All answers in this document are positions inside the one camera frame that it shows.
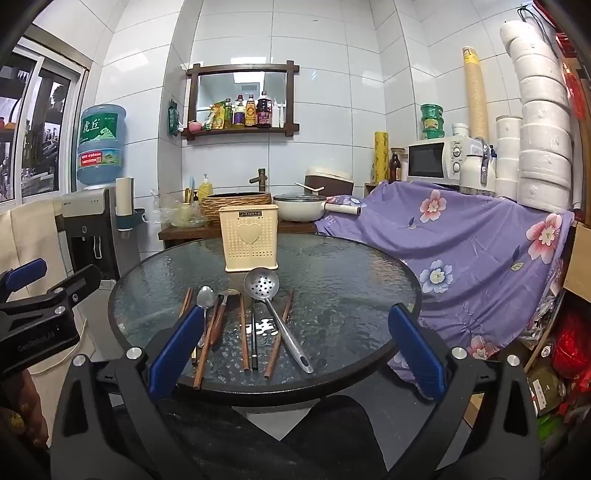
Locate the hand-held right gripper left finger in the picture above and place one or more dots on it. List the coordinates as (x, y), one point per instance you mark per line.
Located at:
(178, 350)

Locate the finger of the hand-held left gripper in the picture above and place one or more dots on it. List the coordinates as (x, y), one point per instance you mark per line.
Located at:
(69, 288)
(25, 274)

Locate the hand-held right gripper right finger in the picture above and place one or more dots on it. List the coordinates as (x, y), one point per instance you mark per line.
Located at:
(415, 350)

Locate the silver metal spoon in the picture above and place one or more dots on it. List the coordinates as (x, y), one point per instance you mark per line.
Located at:
(204, 300)

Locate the black chopstick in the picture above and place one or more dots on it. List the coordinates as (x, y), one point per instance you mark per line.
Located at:
(253, 332)

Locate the steel slotted skimmer spoon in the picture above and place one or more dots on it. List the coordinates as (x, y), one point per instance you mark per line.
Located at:
(272, 304)

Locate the cream plastic utensil holder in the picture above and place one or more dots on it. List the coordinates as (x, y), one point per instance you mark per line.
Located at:
(251, 237)

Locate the person's left hand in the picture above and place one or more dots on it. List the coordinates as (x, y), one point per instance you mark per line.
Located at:
(23, 397)

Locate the beige cloth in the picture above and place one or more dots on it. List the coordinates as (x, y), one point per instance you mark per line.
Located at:
(32, 240)

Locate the grey water dispenser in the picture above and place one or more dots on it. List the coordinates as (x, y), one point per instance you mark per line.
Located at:
(87, 230)

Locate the purple floral cloth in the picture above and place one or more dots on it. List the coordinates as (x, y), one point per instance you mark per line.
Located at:
(461, 258)

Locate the white paper cup dispenser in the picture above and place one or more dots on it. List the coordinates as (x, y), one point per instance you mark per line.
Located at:
(123, 198)

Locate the wooden counter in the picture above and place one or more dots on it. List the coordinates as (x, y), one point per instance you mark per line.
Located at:
(194, 235)

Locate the clear plastic bag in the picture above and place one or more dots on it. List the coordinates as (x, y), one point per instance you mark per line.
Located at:
(178, 214)

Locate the blue water jug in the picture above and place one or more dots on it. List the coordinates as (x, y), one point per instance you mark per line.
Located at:
(101, 143)

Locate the window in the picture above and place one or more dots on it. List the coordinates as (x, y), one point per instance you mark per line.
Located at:
(32, 124)

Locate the red plastic bag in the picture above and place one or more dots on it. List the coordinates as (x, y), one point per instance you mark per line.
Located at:
(572, 350)

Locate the green plastic bag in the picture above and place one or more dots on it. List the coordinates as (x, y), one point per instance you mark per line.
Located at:
(554, 427)

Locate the wicker rimmed basin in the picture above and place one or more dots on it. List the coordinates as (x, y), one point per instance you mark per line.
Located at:
(235, 203)

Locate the cream pot with lid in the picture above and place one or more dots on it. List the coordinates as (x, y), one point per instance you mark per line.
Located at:
(300, 207)

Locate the white thermos jug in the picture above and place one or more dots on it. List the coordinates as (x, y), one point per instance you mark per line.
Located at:
(473, 175)

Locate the brown glass bottle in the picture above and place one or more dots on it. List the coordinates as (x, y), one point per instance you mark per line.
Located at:
(395, 167)

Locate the brown cardboard box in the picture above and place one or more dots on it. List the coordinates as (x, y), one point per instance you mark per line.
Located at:
(579, 258)

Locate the brown white rice cooker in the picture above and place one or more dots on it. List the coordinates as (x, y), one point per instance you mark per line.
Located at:
(330, 182)

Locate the bronze faucet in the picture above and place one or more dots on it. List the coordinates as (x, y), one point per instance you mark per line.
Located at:
(259, 180)

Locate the white microwave oven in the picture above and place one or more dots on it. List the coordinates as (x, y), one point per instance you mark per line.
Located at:
(438, 159)

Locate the yellow wrap roll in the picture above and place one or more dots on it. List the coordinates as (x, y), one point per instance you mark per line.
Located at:
(381, 157)

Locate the green hanging packet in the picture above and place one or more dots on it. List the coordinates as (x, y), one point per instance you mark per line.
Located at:
(173, 117)

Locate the pink cup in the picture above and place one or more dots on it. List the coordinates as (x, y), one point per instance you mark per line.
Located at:
(194, 125)

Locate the yellow snack packet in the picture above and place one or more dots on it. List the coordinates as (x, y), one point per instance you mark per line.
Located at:
(216, 119)

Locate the white jar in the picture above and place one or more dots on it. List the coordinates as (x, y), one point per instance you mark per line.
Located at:
(460, 130)

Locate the wooden framed mirror shelf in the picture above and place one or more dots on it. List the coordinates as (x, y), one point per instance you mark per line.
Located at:
(240, 134)

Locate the green yellow bottle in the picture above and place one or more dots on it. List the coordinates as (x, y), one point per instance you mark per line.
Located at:
(227, 113)

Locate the purple label bottle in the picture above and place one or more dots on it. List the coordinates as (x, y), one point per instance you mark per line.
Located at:
(238, 113)

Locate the stack of white paper rolls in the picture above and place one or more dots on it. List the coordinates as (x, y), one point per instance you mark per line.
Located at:
(540, 138)

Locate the amber sauce bottle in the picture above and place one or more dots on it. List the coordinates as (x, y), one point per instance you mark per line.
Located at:
(250, 112)

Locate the white squeeze bottle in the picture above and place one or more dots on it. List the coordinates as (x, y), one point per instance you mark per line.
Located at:
(275, 116)

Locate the dark soy sauce bottle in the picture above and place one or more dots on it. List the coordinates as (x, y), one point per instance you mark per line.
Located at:
(263, 110)

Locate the tall stack of paper cups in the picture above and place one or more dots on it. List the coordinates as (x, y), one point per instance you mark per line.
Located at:
(475, 92)

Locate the red hanging ornament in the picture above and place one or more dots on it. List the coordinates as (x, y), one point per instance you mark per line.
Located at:
(572, 78)

